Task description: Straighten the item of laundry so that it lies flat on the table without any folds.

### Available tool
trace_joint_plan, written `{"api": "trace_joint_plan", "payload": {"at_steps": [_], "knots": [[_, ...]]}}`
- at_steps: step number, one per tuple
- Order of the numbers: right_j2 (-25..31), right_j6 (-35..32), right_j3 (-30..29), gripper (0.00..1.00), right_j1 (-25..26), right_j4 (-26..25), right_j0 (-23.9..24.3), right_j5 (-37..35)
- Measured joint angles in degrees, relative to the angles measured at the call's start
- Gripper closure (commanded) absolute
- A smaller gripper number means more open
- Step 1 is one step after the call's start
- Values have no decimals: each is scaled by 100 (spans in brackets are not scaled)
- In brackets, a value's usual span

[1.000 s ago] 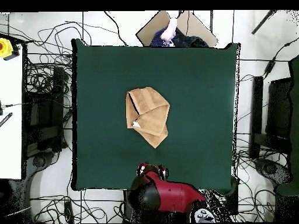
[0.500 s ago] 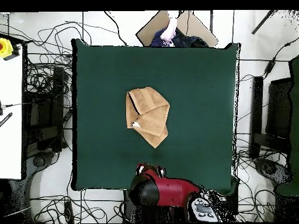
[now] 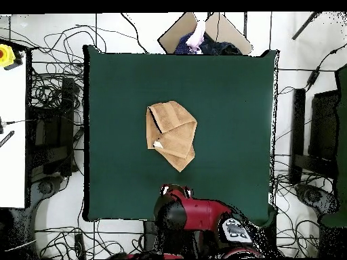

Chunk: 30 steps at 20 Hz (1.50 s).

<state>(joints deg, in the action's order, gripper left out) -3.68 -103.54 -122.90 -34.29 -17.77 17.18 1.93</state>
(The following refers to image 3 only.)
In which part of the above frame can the tan terry towel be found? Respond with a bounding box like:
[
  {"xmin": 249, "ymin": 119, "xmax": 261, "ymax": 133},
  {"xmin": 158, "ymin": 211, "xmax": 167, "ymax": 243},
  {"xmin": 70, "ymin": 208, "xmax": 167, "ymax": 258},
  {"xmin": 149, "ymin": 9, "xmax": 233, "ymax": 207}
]
[{"xmin": 145, "ymin": 100, "xmax": 198, "ymax": 173}]

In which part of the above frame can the dark blue laundry pile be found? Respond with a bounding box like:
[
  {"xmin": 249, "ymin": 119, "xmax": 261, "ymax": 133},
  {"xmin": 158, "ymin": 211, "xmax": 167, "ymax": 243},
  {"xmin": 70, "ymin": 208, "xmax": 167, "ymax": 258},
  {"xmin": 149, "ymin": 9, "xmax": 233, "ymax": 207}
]
[{"xmin": 173, "ymin": 31, "xmax": 243, "ymax": 56}]

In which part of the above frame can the black flat box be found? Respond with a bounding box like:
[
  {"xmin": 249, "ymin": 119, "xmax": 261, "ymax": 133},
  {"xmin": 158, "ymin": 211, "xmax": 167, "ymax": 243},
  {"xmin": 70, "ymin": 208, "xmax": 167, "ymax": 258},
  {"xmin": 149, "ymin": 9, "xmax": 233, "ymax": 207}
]
[{"xmin": 308, "ymin": 89, "xmax": 340, "ymax": 178}]

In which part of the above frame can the dark green table cloth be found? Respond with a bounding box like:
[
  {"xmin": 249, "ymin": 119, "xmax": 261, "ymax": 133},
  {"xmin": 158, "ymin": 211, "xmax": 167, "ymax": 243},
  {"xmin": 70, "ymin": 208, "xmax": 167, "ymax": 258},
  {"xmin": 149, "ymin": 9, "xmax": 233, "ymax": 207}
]
[{"xmin": 82, "ymin": 44, "xmax": 280, "ymax": 223}]

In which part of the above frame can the black block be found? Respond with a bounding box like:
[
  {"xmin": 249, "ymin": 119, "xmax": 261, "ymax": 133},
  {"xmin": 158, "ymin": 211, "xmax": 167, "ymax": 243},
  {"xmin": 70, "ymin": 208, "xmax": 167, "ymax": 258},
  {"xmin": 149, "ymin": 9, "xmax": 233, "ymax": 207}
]
[{"xmin": 261, "ymin": 223, "xmax": 278, "ymax": 251}]

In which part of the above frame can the grey caster wheel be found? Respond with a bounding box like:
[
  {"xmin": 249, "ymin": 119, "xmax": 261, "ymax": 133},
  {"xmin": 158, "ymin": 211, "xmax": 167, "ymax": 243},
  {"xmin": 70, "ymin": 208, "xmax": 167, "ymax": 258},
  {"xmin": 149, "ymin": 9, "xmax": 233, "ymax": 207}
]
[
  {"xmin": 296, "ymin": 183, "xmax": 338, "ymax": 216},
  {"xmin": 37, "ymin": 179, "xmax": 56, "ymax": 195}
]

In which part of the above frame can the black equipment stand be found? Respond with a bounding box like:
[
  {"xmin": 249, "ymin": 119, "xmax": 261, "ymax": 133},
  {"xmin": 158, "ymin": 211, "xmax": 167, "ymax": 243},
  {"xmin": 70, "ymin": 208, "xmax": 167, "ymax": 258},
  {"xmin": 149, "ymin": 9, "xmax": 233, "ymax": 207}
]
[{"xmin": 26, "ymin": 77, "xmax": 78, "ymax": 178}]

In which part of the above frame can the black upright bar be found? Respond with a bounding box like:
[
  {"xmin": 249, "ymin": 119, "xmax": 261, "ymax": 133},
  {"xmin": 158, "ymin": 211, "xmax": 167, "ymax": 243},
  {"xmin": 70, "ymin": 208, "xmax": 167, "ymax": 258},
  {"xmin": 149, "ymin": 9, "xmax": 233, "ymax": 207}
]
[{"xmin": 289, "ymin": 88, "xmax": 306, "ymax": 185}]

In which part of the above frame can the pale pink cloth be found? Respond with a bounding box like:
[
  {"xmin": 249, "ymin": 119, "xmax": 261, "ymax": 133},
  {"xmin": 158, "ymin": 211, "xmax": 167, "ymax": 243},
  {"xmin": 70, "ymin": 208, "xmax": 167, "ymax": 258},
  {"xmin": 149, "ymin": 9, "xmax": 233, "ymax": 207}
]
[{"xmin": 186, "ymin": 20, "xmax": 206, "ymax": 53}]

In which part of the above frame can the brown cardboard box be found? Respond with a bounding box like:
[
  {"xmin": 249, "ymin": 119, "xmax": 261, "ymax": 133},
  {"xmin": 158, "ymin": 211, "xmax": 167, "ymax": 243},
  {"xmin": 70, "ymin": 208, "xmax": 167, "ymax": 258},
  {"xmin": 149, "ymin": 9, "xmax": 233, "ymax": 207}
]
[{"xmin": 157, "ymin": 12, "xmax": 254, "ymax": 56}]

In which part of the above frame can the white desk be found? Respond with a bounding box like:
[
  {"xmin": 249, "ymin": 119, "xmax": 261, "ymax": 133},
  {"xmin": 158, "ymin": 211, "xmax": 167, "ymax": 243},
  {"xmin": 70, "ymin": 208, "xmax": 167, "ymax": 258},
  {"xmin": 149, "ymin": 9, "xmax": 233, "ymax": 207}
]
[{"xmin": 0, "ymin": 51, "xmax": 27, "ymax": 209}]

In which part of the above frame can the black thin rod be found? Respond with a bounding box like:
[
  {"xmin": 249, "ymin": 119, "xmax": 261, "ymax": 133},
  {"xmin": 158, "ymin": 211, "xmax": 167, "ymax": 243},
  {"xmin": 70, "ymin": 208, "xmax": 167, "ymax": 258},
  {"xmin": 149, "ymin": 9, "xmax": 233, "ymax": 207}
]
[{"xmin": 291, "ymin": 11, "xmax": 321, "ymax": 41}]

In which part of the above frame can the yellow emergency stop button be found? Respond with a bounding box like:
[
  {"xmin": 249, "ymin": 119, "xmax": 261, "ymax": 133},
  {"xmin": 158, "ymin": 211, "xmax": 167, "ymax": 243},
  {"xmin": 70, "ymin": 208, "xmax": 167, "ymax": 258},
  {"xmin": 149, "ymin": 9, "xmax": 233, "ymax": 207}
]
[{"xmin": 0, "ymin": 43, "xmax": 24, "ymax": 71}]

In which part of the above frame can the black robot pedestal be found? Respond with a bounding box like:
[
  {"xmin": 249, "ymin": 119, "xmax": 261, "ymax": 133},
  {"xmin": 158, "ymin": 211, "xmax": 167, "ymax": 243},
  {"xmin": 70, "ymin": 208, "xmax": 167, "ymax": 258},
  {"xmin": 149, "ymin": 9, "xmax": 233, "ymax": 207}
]
[{"xmin": 143, "ymin": 220, "xmax": 163, "ymax": 257}]

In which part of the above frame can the black loose cable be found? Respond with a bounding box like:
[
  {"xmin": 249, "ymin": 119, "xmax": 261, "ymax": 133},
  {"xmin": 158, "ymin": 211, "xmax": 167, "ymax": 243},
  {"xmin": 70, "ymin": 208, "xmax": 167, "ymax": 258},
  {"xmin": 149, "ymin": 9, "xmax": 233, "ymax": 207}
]
[{"xmin": 120, "ymin": 12, "xmax": 148, "ymax": 54}]

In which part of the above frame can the black cable with adapter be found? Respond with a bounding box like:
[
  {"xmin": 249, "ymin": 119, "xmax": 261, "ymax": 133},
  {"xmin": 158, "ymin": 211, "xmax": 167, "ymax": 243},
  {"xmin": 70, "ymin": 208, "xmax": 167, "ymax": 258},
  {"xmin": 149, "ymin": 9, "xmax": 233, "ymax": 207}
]
[{"xmin": 304, "ymin": 43, "xmax": 347, "ymax": 91}]

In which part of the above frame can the black ribbed strap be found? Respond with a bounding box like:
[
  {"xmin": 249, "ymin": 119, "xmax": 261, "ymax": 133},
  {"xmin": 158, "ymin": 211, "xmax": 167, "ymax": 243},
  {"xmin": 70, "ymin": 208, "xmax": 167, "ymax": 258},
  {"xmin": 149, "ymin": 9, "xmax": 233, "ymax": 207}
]
[{"xmin": 0, "ymin": 130, "xmax": 15, "ymax": 148}]

